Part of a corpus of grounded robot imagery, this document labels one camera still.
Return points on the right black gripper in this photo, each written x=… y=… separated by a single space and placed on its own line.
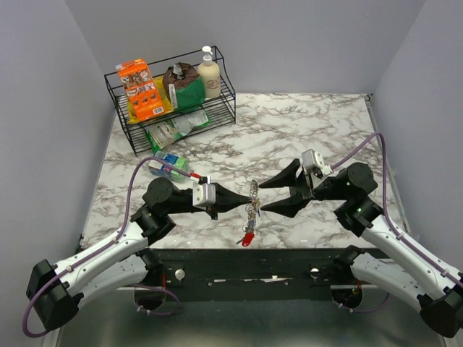
x=301 y=189

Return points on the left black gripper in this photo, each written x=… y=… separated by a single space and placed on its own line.
x=226 y=200

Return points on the red key tag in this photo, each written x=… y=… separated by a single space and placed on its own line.
x=246 y=240

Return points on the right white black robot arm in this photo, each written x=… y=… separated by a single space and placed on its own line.
x=418 y=277

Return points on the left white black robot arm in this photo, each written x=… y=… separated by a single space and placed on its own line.
x=55 y=291

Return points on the small blue white box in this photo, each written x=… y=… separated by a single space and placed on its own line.
x=164 y=169

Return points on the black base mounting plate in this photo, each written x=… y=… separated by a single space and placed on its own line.
x=250 y=274

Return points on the green white snack pouch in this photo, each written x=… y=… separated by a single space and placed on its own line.
x=164 y=133

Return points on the brown and green bag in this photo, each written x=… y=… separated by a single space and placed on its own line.
x=184 y=87

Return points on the orange product box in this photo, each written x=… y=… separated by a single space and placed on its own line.
x=133 y=73

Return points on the cream pump lotion bottle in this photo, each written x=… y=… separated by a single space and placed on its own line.
x=209 y=72

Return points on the yellow packet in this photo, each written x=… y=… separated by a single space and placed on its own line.
x=162 y=97

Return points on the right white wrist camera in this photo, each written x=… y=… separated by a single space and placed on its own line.
x=314 y=162

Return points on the black wire shelf rack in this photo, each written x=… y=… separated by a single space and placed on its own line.
x=221 y=110

